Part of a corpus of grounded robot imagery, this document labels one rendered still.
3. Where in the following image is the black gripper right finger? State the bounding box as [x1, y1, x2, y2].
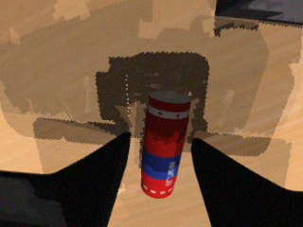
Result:
[191, 138, 303, 227]

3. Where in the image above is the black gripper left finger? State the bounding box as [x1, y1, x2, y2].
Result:
[0, 132, 131, 227]

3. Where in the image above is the red and blue battery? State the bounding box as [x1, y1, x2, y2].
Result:
[141, 90, 192, 199]

